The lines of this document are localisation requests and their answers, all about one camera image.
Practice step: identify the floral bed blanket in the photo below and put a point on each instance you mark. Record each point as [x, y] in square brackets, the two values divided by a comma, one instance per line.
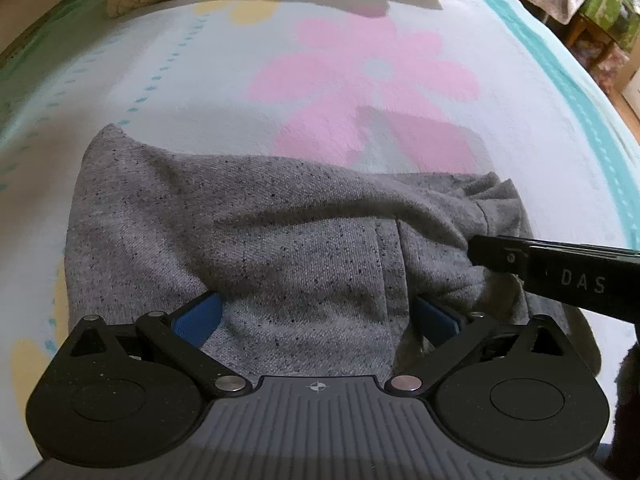
[379, 85]

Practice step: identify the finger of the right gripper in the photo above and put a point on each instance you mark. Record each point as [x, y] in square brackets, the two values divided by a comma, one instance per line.
[502, 254]

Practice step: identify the grey speckled pants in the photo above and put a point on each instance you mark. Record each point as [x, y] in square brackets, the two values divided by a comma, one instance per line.
[316, 264]

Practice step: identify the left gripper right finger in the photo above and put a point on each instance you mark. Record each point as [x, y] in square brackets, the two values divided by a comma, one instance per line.
[518, 394]

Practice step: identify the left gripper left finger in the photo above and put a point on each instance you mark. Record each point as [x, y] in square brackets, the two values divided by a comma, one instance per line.
[119, 395]

